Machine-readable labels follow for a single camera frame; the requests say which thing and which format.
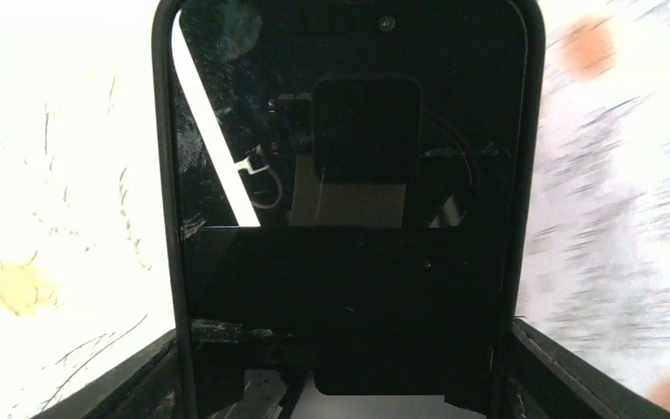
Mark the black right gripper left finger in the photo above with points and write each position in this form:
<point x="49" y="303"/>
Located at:
<point x="145" y="385"/>

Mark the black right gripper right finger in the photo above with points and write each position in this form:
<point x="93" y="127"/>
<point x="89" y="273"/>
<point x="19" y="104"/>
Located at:
<point x="545" y="380"/>

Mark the black phone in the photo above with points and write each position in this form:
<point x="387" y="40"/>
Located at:
<point x="345" y="190"/>

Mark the floral patterned table mat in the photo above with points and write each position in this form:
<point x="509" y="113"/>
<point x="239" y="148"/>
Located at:
<point x="83" y="275"/>

